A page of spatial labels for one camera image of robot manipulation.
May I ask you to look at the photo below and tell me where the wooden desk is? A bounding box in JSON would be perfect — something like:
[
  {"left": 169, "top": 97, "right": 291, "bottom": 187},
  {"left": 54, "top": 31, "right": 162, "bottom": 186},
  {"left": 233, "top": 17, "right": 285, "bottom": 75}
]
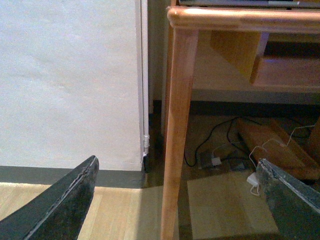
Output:
[{"left": 160, "top": 0, "right": 320, "bottom": 240}]

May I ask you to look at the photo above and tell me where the white charger cable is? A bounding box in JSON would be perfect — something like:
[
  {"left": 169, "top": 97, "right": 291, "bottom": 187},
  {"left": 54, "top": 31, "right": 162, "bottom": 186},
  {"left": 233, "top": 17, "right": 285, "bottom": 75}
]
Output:
[{"left": 212, "top": 124, "right": 313, "bottom": 196}]

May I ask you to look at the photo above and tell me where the white power adapter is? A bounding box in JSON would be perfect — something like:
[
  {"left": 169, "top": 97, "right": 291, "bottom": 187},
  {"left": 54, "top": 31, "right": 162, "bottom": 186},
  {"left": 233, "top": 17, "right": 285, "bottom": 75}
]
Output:
[{"left": 246, "top": 172, "right": 259, "bottom": 188}]

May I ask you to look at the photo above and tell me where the grey floor power strip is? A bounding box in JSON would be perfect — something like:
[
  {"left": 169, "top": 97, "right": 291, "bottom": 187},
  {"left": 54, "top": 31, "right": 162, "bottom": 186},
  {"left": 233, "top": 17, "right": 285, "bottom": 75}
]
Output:
[{"left": 197, "top": 150, "right": 248, "bottom": 171}]

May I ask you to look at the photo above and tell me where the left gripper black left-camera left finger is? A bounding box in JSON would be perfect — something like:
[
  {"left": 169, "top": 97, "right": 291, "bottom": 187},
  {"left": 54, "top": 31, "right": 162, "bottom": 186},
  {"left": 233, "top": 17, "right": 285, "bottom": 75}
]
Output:
[{"left": 0, "top": 155, "right": 99, "bottom": 240}]

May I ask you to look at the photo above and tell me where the black floor cable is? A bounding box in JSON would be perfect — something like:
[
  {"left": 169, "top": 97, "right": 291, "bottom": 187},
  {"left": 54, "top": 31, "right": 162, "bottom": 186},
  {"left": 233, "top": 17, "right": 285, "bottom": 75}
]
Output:
[{"left": 184, "top": 116, "right": 253, "bottom": 168}]

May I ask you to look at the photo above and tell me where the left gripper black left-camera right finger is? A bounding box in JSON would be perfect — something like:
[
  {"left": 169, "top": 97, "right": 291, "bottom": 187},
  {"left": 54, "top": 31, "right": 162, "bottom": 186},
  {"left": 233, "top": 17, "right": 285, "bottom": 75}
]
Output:
[{"left": 256, "top": 159, "right": 320, "bottom": 240}]

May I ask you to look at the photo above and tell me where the white wall conduit pipe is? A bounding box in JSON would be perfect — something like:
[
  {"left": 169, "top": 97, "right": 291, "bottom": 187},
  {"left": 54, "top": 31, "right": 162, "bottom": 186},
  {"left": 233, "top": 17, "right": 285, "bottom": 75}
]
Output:
[{"left": 140, "top": 0, "right": 150, "bottom": 157}]

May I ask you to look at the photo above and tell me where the silver laptop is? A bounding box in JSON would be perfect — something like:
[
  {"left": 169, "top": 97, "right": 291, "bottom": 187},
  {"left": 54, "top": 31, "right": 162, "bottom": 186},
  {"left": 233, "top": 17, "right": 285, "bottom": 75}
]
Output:
[{"left": 178, "top": 0, "right": 320, "bottom": 10}]

